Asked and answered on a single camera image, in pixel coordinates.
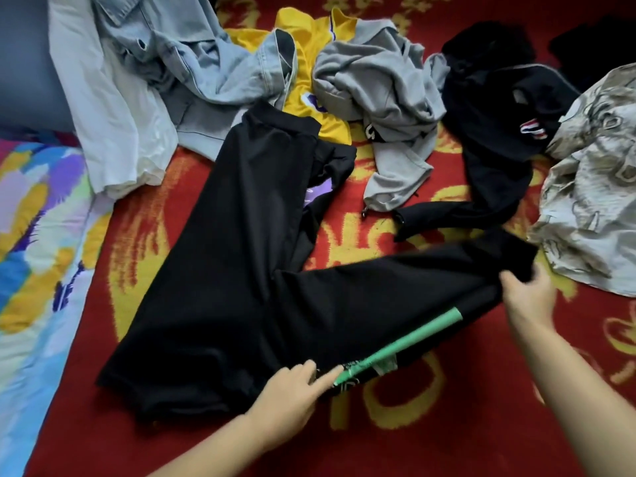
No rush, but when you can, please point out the colourful patterned pillow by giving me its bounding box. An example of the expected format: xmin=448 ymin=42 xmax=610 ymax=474
xmin=0 ymin=138 xmax=115 ymax=477

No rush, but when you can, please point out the pile of mixed clothes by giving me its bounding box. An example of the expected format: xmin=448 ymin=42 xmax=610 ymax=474
xmin=48 ymin=0 xmax=636 ymax=244

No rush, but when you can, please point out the person's right hand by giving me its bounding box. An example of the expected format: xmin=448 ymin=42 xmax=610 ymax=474
xmin=498 ymin=263 xmax=560 ymax=339

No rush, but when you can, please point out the person's left hand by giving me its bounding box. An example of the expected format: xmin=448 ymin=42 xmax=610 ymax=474
xmin=243 ymin=359 xmax=345 ymax=453

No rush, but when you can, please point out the red bedsheet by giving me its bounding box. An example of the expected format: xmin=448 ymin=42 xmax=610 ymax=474
xmin=25 ymin=0 xmax=636 ymax=477

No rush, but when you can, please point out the grey pillow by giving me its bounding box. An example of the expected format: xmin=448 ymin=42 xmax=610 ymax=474
xmin=0 ymin=0 xmax=77 ymax=135

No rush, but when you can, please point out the person's right forearm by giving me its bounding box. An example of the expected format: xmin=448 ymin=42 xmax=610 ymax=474
xmin=515 ymin=321 xmax=636 ymax=477

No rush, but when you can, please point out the black printed t-shirt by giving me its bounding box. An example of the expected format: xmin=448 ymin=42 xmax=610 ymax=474
xmin=96 ymin=101 xmax=540 ymax=423

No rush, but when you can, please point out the white bed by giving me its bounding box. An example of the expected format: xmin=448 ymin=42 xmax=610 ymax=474
xmin=0 ymin=0 xmax=636 ymax=477

